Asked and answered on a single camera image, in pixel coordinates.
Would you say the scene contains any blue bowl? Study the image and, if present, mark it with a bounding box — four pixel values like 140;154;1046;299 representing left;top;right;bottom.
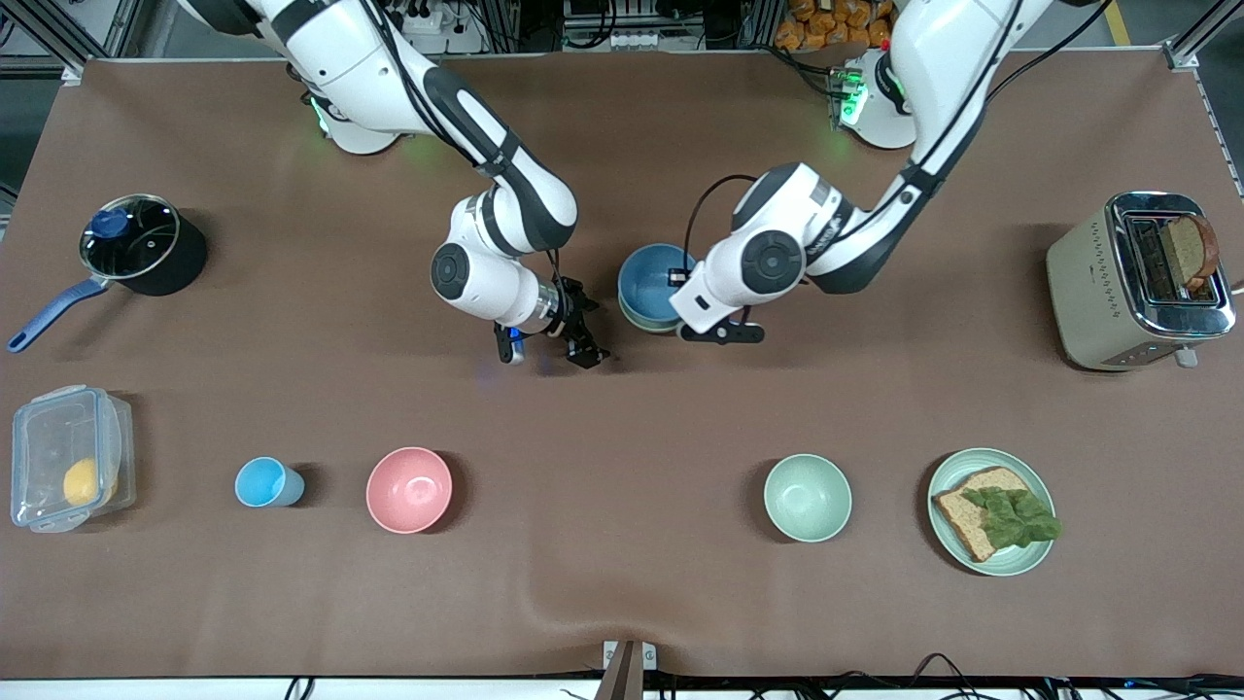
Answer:
618;243;697;327

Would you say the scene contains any green bowl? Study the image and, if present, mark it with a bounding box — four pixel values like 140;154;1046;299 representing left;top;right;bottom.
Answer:
763;454;853;543
618;292;686;335

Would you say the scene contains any pink bowl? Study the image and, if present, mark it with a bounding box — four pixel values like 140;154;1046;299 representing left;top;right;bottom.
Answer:
365;446;454;535

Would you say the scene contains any brown table cloth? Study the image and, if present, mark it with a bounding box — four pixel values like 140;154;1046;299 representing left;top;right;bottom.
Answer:
0;53;1244;680

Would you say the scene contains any white power strip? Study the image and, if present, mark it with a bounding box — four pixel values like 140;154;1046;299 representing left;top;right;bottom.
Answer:
605;27;678;52
387;0;458;40

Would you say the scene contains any orange snack bag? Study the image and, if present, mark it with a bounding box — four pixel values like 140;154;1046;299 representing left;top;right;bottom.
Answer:
775;0;895;52

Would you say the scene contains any blue cup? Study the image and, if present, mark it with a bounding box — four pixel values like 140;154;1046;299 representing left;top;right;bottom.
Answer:
234;456;306;508

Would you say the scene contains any brown bread slice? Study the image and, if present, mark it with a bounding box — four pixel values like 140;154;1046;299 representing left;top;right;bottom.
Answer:
932;466;1033;564

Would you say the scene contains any beige metal toaster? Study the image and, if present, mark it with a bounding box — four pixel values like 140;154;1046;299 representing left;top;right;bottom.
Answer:
1047;191;1237;372

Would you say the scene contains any green lettuce leaf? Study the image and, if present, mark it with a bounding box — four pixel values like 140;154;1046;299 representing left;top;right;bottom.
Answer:
960;485;1063;550

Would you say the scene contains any green plate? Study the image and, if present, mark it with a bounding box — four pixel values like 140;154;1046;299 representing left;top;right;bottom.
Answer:
926;447;1057;578

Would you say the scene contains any brown toast slice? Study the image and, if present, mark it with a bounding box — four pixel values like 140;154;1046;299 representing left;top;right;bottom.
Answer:
1161;214;1222;294

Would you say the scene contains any yellow lemon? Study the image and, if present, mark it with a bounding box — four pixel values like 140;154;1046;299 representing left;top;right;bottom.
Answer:
63;458;120;508

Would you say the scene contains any clear plastic lidded container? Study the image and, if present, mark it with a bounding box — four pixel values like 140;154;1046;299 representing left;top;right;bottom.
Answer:
10;385;137;534

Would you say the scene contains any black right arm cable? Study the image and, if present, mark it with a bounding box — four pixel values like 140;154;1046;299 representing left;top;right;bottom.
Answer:
547;248;567;336

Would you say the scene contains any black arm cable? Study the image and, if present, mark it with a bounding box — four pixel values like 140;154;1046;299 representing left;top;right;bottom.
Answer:
683;173;759;278
547;248;567;336

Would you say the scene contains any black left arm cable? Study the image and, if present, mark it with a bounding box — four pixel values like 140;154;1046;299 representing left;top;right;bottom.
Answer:
683;173;759;278

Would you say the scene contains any black pot with blue handle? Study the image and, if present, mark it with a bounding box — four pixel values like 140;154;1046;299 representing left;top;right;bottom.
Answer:
6;193;209;354

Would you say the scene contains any black floor cable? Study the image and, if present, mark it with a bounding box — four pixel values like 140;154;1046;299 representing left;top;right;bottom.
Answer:
826;653;983;700

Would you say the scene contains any aluminium frame bar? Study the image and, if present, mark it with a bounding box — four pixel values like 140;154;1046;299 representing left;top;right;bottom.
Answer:
1171;0;1244;71
0;0;132;84

